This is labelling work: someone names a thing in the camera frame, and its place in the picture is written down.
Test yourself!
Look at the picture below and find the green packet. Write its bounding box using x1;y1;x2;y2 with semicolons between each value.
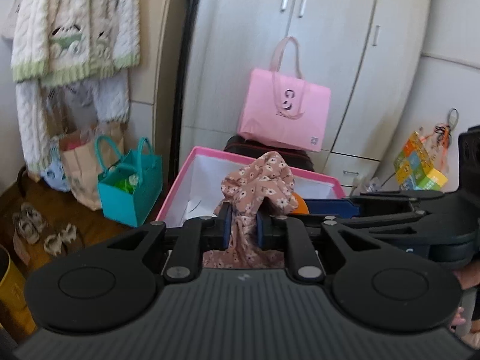
112;172;142;196

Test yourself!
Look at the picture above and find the orange ribbon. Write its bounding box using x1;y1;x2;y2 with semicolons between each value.
431;108;460;148

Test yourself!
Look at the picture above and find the pink paper bag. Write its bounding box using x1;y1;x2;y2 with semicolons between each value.
237;37;331;153

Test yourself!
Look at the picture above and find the pink floral cloth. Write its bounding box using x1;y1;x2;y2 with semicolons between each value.
202;151;299;270

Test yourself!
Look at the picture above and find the orange egg-shaped sponge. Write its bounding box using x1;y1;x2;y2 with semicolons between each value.
290;191;309;215

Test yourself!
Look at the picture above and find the yellow bin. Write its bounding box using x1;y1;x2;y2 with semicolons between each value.
0;245;38;340

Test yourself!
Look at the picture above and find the person's right hand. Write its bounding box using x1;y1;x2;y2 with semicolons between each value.
451;259;480;333

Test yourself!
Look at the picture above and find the white wardrobe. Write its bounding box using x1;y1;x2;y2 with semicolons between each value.
180;0;432;189

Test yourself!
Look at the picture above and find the black suitcase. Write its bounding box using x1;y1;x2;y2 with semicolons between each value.
224;135;314;172

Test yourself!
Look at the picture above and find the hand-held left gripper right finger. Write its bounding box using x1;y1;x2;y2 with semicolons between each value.
256;210;380;283

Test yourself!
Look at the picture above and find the pink storage box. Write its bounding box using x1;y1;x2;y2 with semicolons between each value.
155;146;346;229

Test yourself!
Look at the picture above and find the brown paper bag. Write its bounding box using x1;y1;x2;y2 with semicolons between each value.
58;122;127;211

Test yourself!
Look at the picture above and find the cream knitted cardigan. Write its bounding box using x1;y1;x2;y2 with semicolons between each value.
10;0;142;87

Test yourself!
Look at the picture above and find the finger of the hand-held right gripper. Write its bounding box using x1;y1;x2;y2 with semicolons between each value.
289;211;432;238
302;190;445;219

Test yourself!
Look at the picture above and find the teal tote bag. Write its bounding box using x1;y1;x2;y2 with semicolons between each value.
97;135;164;229

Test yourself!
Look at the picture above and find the colourful gift bag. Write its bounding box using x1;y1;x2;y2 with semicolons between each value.
393;131;449;192

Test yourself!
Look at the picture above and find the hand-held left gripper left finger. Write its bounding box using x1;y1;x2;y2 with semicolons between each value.
107;202;234;284

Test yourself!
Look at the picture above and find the light blue plush item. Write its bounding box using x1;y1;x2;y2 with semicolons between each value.
40;157;72;193

